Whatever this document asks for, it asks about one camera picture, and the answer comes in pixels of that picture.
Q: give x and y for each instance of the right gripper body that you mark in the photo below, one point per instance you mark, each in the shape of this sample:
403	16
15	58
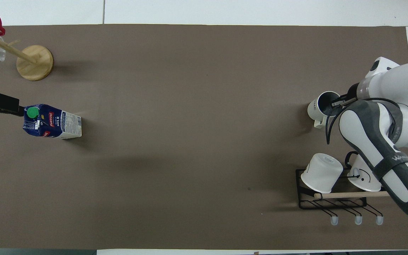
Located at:
353	91

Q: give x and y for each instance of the white mug with dark inside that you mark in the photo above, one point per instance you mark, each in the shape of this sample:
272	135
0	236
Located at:
318	108

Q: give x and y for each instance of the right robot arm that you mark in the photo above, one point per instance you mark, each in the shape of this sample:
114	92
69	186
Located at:
398	83

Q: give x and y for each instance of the wooden cup tree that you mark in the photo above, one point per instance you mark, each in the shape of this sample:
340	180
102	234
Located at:
35	63

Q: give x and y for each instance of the blue and white milk carton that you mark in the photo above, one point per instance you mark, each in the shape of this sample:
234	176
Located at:
57	124

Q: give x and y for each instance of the plain white cup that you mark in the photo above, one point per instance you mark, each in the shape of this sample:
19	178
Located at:
321	173

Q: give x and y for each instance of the white cup with smiley face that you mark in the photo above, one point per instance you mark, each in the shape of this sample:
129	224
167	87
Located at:
363	177

